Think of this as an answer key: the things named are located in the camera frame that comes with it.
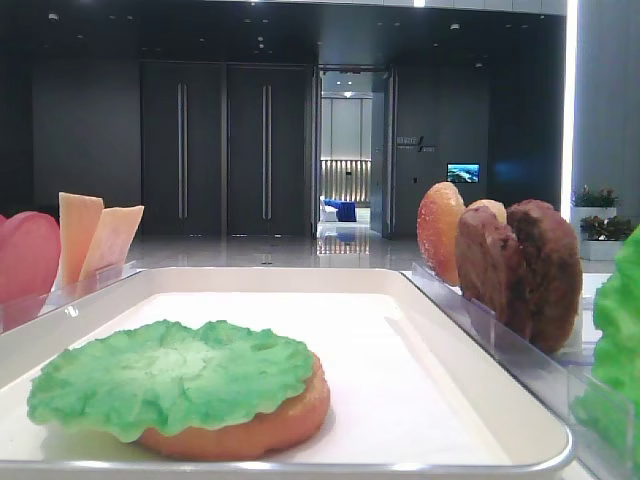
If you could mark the clear acrylic left rail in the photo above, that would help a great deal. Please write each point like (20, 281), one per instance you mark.
(24, 310)

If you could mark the white planter with flowers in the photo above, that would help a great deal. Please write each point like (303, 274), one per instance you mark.
(601, 232)

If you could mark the clear acrylic rail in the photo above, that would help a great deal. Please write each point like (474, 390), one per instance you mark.
(24, 310)
(556, 380)

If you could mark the wall mounted display screen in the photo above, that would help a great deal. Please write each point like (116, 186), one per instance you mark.
(463, 173)

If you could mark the clear acrylic right rail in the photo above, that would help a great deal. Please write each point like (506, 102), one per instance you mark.
(556, 380)

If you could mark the green lettuce leaf in holder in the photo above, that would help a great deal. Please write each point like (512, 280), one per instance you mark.
(615, 345)

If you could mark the dark double door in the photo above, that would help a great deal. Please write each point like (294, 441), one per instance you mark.
(225, 149)

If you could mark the blue sofa in hallway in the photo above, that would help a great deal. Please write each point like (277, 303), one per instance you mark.
(345, 210)

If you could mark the pale yellow cheese slice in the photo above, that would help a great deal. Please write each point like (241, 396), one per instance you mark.
(111, 241)

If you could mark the bottom bun slice on tray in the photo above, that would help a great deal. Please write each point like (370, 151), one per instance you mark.
(292, 423)

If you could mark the tan bun half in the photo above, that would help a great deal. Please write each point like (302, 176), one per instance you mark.
(497, 208)

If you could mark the white rectangular metal tray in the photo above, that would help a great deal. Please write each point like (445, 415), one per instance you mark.
(412, 395)

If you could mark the green lettuce leaf on bun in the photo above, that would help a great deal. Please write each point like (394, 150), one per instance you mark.
(169, 377)

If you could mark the red tomato slice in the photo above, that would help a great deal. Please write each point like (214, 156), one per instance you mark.
(30, 253)

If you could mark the orange bun half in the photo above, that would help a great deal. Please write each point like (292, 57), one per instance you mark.
(437, 219)

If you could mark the orange cheese slice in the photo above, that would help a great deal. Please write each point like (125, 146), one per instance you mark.
(78, 219)

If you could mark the dark brown meat patty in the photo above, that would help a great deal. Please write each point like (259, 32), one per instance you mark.
(554, 273)

